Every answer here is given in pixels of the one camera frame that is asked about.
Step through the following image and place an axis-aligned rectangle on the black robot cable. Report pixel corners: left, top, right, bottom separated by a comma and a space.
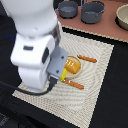
0, 75, 60, 97

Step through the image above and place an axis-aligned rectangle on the fork with wooden handle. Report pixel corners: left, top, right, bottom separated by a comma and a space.
62, 79, 84, 89

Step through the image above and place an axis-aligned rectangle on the pink serving board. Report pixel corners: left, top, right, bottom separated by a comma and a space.
56, 0, 128, 42

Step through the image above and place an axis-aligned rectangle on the knife with wooden handle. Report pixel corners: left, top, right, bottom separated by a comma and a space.
77, 55, 97, 63

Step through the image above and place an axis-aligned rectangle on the round wooden plate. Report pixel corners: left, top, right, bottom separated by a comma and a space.
66, 55, 82, 79

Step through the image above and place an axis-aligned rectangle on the grey saucepan with handle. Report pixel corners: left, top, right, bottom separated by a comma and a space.
58, 1, 78, 18

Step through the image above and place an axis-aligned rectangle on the beige woven placemat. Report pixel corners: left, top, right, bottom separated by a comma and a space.
13, 33, 113, 128

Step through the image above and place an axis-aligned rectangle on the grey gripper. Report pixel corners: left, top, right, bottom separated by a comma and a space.
47, 47, 68, 79

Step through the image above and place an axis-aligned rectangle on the golden bread loaf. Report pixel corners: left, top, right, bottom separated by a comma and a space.
65, 59, 80, 74

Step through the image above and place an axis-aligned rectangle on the dark grey cooking pot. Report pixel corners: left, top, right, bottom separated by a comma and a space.
81, 1, 105, 24

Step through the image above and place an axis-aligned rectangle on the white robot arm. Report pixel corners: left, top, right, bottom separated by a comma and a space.
0, 0, 68, 92

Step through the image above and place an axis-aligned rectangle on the yellow butter box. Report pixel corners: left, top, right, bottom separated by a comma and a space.
59, 68, 67, 81

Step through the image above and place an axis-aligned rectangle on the cream bowl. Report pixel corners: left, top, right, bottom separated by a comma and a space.
116, 4, 128, 30

